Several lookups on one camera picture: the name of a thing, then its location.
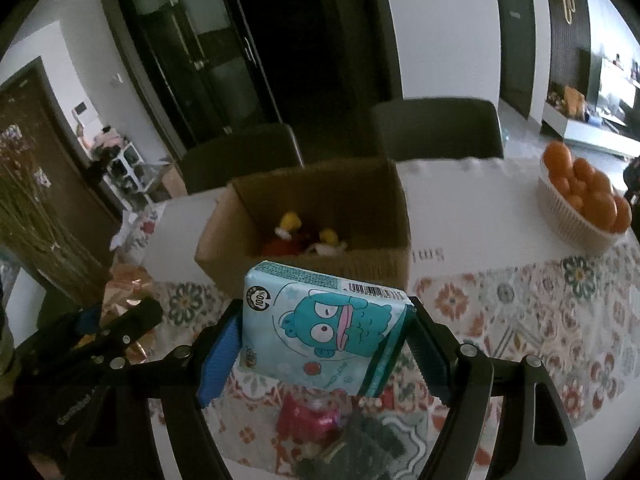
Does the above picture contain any red snack packet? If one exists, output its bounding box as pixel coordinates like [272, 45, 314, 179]
[276, 393, 342, 444]

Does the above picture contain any teal cartoon tissue pack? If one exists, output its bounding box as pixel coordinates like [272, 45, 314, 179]
[241, 261, 412, 398]

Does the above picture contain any black red mouse plush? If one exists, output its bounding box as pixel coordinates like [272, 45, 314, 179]
[262, 211, 348, 257]

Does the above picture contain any dark green fuzzy plush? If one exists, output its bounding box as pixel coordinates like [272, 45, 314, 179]
[295, 412, 405, 480]

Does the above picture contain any patterned table runner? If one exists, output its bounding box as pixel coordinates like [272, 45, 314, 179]
[104, 235, 639, 479]

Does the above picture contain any crumpled patterned cloth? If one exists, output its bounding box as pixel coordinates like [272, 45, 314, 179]
[110, 203, 166, 260]

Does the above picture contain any dried flower bouquet in vase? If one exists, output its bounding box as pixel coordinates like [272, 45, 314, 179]
[1, 124, 108, 306]

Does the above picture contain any white shoe rack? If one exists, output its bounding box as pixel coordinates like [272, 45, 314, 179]
[90, 141, 154, 211]

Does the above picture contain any brown entrance door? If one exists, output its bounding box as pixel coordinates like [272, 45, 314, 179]
[1, 58, 122, 266]

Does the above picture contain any brown cardboard box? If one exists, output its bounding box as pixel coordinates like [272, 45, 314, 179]
[194, 158, 411, 297]

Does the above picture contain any dark dining chair left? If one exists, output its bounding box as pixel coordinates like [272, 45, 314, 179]
[178, 124, 304, 194]

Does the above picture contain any white basket of oranges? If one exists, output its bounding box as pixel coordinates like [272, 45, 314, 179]
[537, 141, 634, 255]

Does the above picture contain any white TV console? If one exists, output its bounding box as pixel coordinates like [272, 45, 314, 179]
[542, 103, 640, 158]

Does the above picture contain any dark glass sliding door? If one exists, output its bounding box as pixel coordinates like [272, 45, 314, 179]
[101, 0, 400, 162]

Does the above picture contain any dark hallway door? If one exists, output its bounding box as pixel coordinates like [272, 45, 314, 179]
[498, 0, 536, 118]

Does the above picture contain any gold wall ornament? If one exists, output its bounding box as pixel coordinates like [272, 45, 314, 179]
[562, 0, 576, 25]

